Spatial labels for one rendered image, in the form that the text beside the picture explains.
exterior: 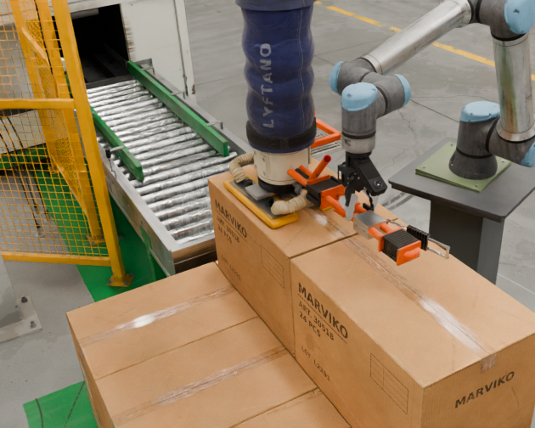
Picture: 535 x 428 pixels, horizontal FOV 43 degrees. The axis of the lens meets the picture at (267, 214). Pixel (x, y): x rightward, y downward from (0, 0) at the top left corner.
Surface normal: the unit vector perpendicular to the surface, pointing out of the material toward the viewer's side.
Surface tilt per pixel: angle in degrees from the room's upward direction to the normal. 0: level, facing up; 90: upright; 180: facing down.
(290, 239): 0
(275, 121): 79
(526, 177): 0
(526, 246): 0
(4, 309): 90
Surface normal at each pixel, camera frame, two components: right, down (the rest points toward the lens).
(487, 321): -0.07, -0.85
